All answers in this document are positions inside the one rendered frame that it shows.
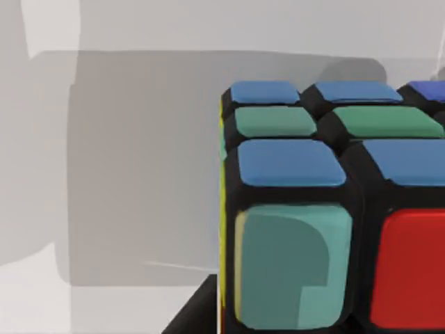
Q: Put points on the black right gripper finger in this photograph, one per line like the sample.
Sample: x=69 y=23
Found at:
x=201 y=309

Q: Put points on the multicoloured puzzle cube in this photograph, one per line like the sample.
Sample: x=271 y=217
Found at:
x=313 y=208

